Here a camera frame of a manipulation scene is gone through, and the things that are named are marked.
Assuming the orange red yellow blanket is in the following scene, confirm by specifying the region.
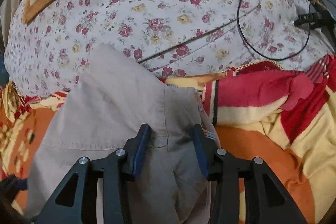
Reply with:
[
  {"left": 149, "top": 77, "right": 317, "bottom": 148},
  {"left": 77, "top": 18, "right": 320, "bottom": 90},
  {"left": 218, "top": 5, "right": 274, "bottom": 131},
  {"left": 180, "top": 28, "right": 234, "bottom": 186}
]
[{"left": 1, "top": 55, "right": 335, "bottom": 223}]

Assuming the grey beige garment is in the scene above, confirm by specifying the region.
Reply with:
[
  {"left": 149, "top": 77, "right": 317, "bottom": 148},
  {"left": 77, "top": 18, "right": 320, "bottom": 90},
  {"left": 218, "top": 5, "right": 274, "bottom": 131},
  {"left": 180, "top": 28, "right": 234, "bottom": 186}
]
[{"left": 25, "top": 44, "right": 217, "bottom": 223}]

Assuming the floral white quilt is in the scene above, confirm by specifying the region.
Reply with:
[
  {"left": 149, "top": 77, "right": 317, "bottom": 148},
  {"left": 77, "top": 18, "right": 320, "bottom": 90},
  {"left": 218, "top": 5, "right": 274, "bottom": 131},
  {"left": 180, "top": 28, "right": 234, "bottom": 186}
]
[{"left": 4, "top": 0, "right": 333, "bottom": 96}]

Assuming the black cable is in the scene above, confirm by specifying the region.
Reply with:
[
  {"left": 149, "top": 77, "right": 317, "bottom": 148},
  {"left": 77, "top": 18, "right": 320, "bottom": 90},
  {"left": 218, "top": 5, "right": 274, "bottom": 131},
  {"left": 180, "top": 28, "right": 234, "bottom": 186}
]
[{"left": 236, "top": 0, "right": 313, "bottom": 62}]

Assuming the black clip stand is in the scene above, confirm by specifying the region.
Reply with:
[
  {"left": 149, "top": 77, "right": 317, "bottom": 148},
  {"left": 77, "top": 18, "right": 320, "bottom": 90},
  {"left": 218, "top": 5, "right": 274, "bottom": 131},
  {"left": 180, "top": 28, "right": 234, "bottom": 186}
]
[{"left": 293, "top": 0, "right": 335, "bottom": 52}]

